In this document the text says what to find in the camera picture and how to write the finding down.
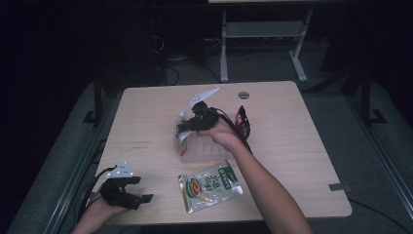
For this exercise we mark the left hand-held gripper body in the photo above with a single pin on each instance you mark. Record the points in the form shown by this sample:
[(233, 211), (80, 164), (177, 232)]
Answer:
[(118, 193)]

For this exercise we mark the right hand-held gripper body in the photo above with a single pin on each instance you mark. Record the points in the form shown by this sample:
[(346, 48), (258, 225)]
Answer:
[(206, 118)]

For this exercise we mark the clear plastic container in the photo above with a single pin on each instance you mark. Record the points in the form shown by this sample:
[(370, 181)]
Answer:
[(207, 148)]

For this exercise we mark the red black snack packet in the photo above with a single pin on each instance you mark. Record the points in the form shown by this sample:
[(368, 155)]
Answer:
[(243, 122)]

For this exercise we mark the person's right hand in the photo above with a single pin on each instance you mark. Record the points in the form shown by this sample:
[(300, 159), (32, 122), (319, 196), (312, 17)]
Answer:
[(222, 135)]

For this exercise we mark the person's left hand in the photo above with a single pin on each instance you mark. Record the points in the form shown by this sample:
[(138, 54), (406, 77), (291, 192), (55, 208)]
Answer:
[(100, 209)]

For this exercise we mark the grey table grommet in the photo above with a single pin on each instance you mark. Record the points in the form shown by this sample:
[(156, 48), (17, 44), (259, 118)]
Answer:
[(243, 95)]

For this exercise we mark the green silver snack packet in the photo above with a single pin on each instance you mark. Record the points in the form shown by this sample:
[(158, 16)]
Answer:
[(209, 188)]

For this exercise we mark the black metal stand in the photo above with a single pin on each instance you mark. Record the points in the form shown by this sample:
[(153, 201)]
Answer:
[(367, 97), (97, 104)]

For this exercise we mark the grey tape strip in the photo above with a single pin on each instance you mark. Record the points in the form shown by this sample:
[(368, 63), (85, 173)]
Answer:
[(339, 187)]

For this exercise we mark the white metal table frame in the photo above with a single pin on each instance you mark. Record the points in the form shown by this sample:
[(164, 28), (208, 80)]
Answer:
[(263, 29)]

